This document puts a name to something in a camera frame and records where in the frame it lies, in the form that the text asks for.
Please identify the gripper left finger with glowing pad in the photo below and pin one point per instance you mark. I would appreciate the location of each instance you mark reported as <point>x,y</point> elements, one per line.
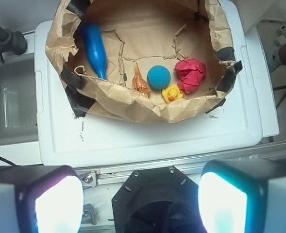
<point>40,199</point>

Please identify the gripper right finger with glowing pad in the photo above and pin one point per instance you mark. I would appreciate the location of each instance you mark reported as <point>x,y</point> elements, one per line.
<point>243,196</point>

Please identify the orange striped shell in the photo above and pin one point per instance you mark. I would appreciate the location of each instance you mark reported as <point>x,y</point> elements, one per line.
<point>139,84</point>

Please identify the white plastic bin lid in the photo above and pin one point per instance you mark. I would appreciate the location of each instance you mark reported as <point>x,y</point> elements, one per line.
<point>247,116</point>

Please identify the clear plastic container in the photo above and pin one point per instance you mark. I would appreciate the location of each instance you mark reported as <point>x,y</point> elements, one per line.
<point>18,122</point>

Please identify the yellow rubber duck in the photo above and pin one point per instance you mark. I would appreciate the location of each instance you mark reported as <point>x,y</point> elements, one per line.
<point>171,93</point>

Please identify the crumpled red paper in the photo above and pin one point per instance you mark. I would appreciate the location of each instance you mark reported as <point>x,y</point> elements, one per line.
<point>190,73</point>

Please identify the blue foam ball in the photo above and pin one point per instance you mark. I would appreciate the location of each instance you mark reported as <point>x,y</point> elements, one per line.
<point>158,77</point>

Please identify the brown paper bag tray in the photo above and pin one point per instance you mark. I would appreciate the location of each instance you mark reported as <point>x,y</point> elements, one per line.
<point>149,33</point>

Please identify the black clamp knob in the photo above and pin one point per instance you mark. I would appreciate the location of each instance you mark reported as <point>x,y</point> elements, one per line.
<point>10,41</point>

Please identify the blue plastic bottle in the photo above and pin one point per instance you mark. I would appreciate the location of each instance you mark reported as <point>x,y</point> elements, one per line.
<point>94,48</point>

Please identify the aluminium frame rail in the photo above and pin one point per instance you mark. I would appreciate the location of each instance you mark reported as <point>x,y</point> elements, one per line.
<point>192,164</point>

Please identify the black octagonal mount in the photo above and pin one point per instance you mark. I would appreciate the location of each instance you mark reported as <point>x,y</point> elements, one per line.
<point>158,200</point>

